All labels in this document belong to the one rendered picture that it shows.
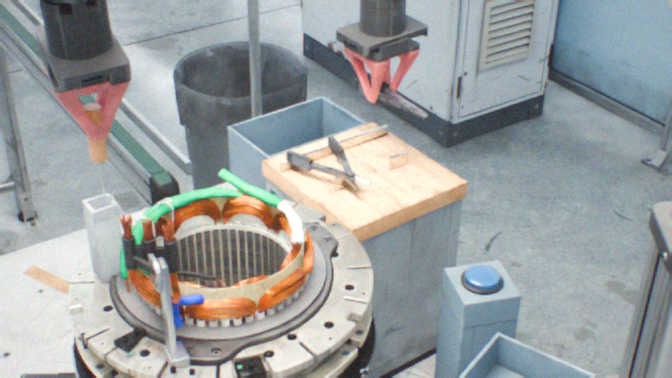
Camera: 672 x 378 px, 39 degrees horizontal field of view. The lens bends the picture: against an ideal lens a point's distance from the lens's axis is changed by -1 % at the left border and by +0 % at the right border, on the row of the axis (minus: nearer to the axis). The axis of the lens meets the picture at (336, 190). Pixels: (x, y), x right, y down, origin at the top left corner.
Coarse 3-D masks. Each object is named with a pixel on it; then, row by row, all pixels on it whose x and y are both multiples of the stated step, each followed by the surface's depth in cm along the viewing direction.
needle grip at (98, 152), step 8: (88, 104) 90; (96, 104) 90; (88, 112) 89; (96, 112) 89; (96, 120) 89; (88, 136) 91; (96, 144) 91; (104, 144) 92; (96, 152) 92; (104, 152) 92; (96, 160) 92; (104, 160) 92
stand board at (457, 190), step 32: (320, 160) 126; (352, 160) 126; (384, 160) 126; (416, 160) 126; (288, 192) 123; (320, 192) 119; (352, 192) 120; (384, 192) 120; (416, 192) 120; (448, 192) 121; (352, 224) 114; (384, 224) 116
